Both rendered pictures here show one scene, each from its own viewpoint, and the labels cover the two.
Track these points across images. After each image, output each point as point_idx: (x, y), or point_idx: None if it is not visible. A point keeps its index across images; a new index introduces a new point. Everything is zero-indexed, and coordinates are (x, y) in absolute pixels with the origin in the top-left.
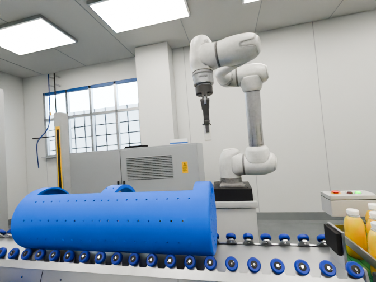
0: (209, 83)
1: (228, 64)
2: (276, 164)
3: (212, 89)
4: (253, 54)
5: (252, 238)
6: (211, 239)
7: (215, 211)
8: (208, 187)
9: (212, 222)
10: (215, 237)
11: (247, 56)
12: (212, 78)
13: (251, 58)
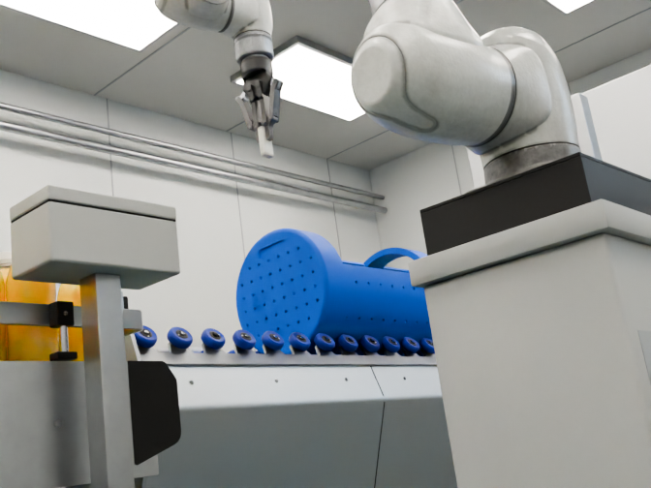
0: (241, 60)
1: (207, 29)
2: (354, 90)
3: (242, 69)
4: (166, 15)
5: (263, 342)
6: (239, 320)
7: (304, 287)
8: (255, 243)
9: (263, 301)
10: (278, 330)
11: (174, 21)
12: (237, 50)
13: (173, 16)
